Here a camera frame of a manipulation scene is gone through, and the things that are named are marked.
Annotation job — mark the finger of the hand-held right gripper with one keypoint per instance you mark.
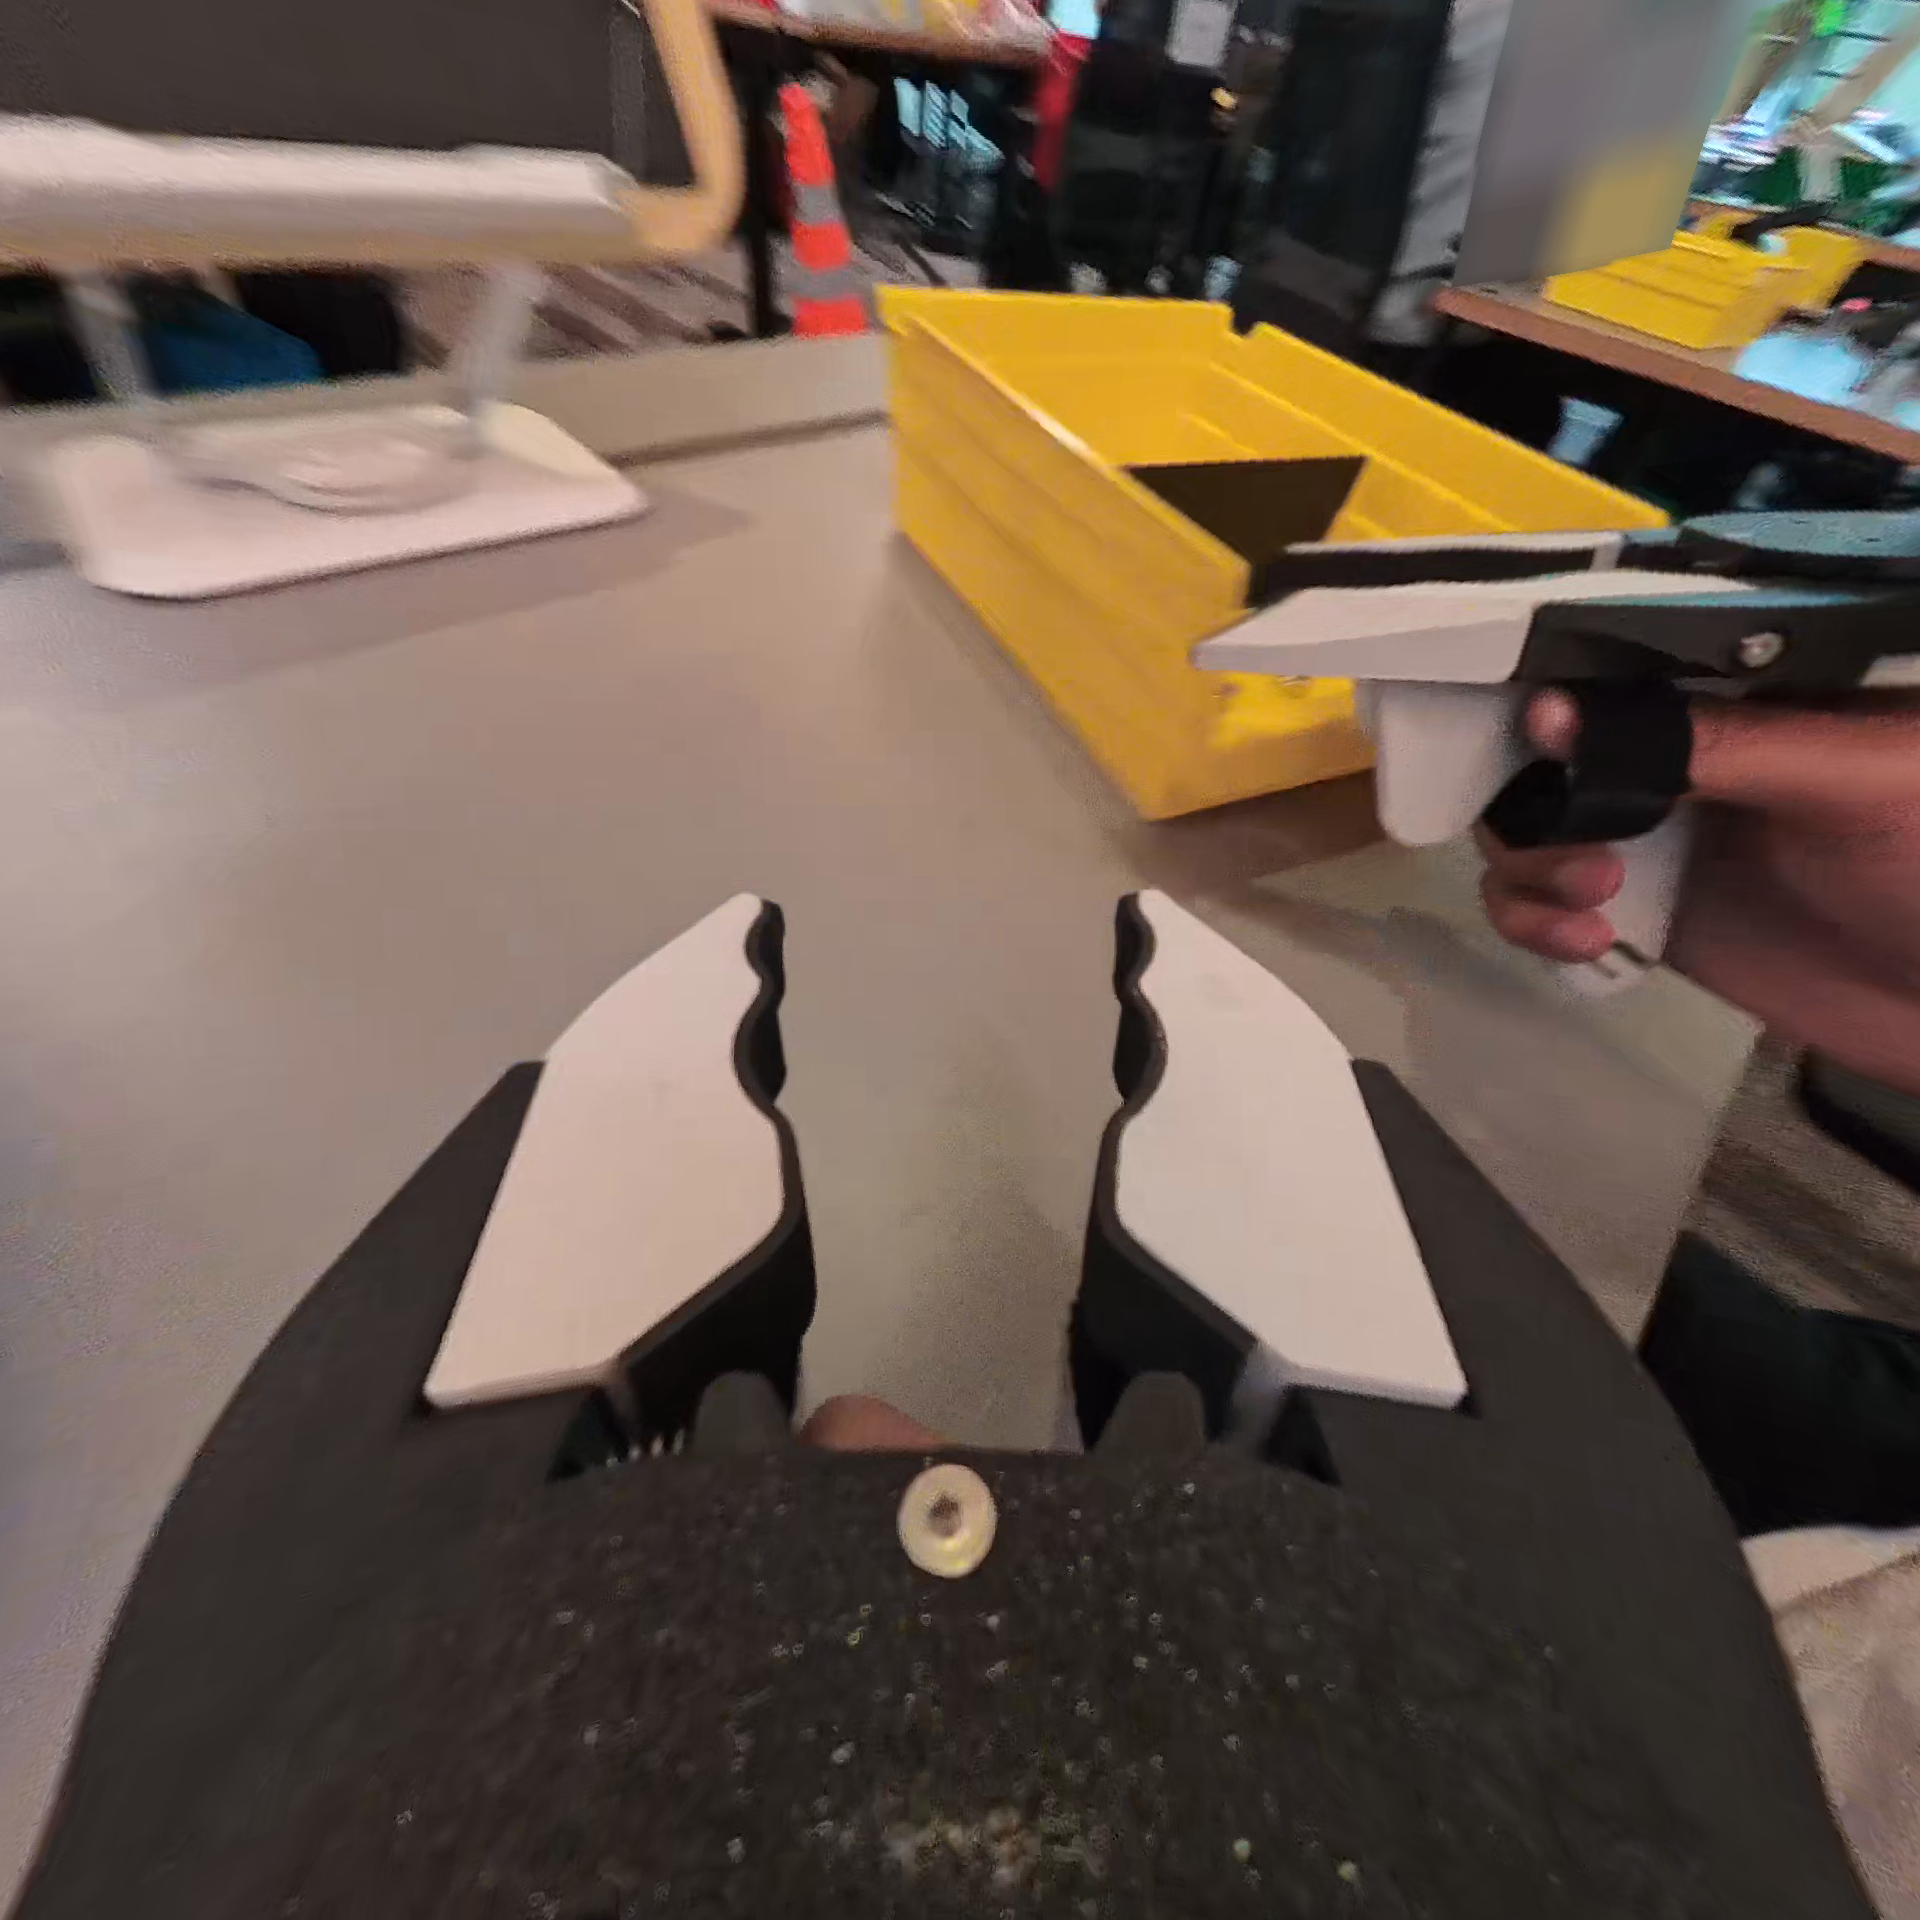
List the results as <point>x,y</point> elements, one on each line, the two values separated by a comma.
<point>1424,563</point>
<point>1394,630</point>

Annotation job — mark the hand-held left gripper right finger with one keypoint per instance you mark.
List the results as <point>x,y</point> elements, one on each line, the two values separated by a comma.
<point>1275,1200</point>

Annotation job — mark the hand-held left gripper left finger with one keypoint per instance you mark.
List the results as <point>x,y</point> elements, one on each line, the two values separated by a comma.
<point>628,1184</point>

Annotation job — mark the yellow plastic bin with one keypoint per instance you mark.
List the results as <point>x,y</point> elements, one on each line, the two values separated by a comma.
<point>1079,600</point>
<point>1694,284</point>

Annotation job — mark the grey desk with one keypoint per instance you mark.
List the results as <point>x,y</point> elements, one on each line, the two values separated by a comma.
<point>451,901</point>
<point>720,389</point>

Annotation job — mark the person's right hand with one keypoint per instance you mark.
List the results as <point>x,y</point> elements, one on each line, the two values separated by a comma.
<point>1816,885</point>

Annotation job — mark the black bin divider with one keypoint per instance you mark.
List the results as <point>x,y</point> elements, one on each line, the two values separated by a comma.
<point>1259,504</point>

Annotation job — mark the wood-edged table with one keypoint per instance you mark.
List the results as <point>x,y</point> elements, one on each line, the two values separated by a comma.
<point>1650,368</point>

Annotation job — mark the person's black pants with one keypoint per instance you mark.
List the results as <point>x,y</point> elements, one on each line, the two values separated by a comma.
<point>1800,1382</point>

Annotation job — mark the orange traffic cone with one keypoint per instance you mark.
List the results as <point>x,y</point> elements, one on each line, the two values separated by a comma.
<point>822,224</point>

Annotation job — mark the white screen stand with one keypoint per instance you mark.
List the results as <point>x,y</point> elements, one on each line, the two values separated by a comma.
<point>375,518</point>

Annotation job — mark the person's white shirt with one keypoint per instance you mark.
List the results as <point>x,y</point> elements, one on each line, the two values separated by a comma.
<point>1862,1724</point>

